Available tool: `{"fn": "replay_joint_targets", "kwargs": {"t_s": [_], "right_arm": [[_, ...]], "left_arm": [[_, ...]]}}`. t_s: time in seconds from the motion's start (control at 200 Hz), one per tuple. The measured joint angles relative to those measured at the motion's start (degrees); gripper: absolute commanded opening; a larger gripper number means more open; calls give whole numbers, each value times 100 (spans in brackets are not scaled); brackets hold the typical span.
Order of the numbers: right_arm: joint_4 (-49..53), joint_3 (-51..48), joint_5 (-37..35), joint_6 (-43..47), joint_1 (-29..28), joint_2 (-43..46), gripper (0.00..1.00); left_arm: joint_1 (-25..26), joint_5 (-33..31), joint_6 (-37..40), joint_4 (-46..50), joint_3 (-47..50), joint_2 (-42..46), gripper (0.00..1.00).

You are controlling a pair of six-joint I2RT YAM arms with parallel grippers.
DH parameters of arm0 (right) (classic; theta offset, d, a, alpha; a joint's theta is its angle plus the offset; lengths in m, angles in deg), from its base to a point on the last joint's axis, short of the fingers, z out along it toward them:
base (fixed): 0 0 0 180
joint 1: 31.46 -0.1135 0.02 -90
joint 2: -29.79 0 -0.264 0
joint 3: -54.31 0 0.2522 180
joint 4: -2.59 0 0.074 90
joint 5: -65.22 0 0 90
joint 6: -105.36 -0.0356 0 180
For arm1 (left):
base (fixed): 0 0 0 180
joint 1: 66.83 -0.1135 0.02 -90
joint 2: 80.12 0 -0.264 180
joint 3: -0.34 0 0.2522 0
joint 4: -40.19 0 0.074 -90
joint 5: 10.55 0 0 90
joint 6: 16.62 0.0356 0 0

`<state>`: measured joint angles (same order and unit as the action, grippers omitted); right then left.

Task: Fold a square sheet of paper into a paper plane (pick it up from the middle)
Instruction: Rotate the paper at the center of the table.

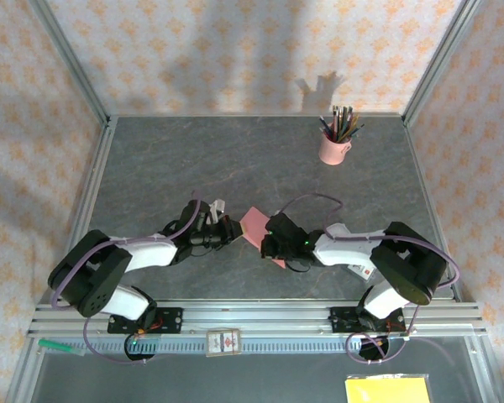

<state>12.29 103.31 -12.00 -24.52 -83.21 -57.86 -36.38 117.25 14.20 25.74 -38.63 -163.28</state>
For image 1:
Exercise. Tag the pink square paper sheet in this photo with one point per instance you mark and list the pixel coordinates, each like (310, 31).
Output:
(256, 224)

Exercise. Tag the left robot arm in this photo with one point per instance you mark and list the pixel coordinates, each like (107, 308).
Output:
(151, 252)

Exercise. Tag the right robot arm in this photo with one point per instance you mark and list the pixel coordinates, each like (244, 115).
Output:
(348, 247)

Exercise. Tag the white card in clear sleeve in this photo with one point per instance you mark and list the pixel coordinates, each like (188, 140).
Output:
(363, 273)

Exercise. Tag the pink pencil cup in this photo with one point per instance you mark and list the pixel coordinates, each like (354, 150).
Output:
(332, 153)

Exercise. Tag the playing card box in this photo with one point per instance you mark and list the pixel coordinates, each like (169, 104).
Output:
(223, 343)

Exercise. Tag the coloured pencil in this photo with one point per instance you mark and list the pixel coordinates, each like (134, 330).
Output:
(324, 126)
(357, 130)
(347, 119)
(340, 119)
(334, 119)
(353, 124)

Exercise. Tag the yellow paper pad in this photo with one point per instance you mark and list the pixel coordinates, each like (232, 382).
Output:
(386, 390)

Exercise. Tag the green marker pen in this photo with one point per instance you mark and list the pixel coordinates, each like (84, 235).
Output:
(56, 345)

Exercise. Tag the long aluminium mounting rail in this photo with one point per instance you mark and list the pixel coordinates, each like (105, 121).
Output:
(256, 315)

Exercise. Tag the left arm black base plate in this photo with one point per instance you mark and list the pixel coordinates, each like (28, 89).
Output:
(172, 320)

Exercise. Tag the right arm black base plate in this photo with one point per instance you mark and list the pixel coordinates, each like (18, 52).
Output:
(338, 321)

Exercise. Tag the aluminium table end rail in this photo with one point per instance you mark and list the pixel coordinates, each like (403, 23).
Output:
(256, 114)

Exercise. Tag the aluminium table side rail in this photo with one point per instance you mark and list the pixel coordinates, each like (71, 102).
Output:
(93, 180)
(423, 180)

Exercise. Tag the aluminium frame post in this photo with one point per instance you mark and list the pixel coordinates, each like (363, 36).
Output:
(72, 63)
(438, 63)

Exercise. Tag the short aluminium frame leg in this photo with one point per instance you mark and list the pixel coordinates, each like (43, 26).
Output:
(481, 369)
(23, 373)

